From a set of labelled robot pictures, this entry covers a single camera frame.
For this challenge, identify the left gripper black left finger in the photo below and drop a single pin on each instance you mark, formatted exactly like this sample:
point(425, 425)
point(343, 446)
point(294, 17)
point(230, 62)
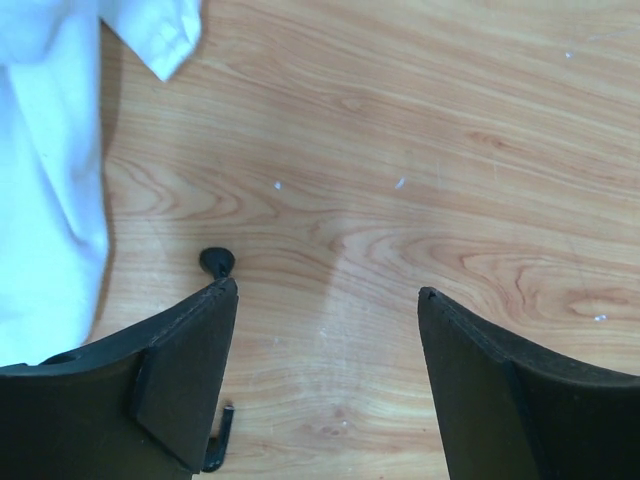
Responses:
point(141, 403)

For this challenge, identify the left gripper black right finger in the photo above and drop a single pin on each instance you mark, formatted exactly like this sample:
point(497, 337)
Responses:
point(508, 408)

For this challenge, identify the black earbud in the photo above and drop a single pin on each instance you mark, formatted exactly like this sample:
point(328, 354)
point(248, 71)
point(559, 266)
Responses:
point(217, 447)
point(217, 261)

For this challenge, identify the white crumpled cloth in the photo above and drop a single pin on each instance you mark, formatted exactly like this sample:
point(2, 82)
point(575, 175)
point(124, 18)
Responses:
point(54, 235)

